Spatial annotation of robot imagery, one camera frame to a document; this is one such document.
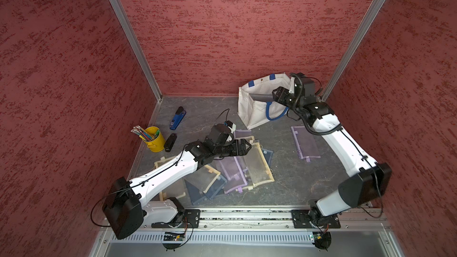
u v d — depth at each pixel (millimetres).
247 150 713
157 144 891
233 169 856
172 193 810
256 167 858
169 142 947
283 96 695
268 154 934
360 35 893
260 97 1052
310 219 726
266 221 746
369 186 407
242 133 1051
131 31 875
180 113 1095
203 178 864
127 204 388
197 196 793
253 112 935
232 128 721
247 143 717
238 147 676
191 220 740
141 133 848
